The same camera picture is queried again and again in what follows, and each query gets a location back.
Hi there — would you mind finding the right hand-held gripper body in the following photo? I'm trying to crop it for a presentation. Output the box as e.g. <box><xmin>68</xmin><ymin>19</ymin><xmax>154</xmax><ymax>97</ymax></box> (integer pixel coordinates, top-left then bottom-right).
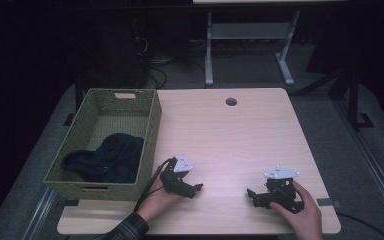
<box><xmin>262</xmin><ymin>165</ymin><xmax>305</xmax><ymax>215</ymax></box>

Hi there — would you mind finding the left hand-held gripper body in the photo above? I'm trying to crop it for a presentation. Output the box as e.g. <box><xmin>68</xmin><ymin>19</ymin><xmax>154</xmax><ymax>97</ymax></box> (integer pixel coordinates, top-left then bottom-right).
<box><xmin>160</xmin><ymin>153</ymin><xmax>194</xmax><ymax>196</ymax></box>

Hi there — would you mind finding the dark navy cloth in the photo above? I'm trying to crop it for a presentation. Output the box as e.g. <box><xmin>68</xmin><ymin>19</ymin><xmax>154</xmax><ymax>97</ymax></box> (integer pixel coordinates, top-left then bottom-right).
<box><xmin>61</xmin><ymin>132</ymin><xmax>145</xmax><ymax>184</ymax></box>

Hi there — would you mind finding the green woven basket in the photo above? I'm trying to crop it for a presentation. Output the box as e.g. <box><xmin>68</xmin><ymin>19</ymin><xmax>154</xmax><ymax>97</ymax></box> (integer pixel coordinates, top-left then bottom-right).
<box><xmin>43</xmin><ymin>87</ymin><xmax>163</xmax><ymax>202</ymax></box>

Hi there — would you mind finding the person's left hand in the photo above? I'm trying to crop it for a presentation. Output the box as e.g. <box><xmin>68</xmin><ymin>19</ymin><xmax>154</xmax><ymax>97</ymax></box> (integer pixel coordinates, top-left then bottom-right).
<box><xmin>136</xmin><ymin>185</ymin><xmax>183</xmax><ymax>223</ymax></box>

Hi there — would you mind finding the person's right hand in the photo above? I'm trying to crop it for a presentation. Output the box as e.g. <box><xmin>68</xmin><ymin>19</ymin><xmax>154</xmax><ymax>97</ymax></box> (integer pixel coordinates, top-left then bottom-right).
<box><xmin>269</xmin><ymin>180</ymin><xmax>325</xmax><ymax>240</ymax></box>

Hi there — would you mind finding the grey tape strip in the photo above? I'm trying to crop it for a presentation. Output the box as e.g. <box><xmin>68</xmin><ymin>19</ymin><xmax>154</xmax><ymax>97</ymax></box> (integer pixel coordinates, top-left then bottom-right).
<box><xmin>316</xmin><ymin>197</ymin><xmax>343</xmax><ymax>210</ymax></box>

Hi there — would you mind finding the black metal stand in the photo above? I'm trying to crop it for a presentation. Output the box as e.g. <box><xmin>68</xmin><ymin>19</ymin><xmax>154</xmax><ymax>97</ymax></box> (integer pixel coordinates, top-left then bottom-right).
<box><xmin>293</xmin><ymin>68</ymin><xmax>376</xmax><ymax>132</ymax></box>

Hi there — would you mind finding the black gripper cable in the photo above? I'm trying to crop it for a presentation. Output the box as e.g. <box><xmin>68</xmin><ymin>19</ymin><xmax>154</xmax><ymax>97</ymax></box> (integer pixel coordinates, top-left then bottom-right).
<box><xmin>133</xmin><ymin>157</ymin><xmax>174</xmax><ymax>213</ymax></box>

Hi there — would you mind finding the black floor cable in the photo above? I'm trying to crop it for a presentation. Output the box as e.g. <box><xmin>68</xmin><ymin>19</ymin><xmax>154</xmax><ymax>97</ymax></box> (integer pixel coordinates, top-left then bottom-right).
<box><xmin>337</xmin><ymin>211</ymin><xmax>384</xmax><ymax>240</ymax></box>

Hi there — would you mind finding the silver metal floor rail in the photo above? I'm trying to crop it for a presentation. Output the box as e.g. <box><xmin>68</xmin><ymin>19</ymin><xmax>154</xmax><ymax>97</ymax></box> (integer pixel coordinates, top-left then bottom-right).
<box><xmin>21</xmin><ymin>186</ymin><xmax>60</xmax><ymax>240</ymax></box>
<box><xmin>332</xmin><ymin>99</ymin><xmax>384</xmax><ymax>232</ymax></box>

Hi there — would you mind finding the bundle of floor cables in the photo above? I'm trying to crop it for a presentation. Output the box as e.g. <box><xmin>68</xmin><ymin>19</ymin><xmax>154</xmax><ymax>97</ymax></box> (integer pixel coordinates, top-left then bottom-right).
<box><xmin>136</xmin><ymin>34</ymin><xmax>208</xmax><ymax>90</ymax></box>

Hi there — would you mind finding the white metal desk frame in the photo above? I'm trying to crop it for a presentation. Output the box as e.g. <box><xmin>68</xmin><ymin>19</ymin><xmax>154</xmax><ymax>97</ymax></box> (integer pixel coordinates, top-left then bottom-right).
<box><xmin>204</xmin><ymin>10</ymin><xmax>301</xmax><ymax>88</ymax></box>

